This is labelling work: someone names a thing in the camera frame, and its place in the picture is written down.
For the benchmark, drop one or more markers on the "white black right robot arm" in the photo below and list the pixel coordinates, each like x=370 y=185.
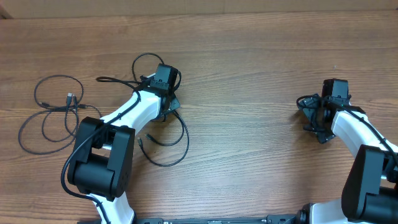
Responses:
x=363 y=199

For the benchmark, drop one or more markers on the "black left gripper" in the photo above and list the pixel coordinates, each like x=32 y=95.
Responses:
x=173 y=103

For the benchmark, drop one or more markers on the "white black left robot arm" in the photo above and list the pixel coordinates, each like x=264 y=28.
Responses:
x=99 y=167

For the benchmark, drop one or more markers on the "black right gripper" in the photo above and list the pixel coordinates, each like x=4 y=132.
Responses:
x=313 y=116

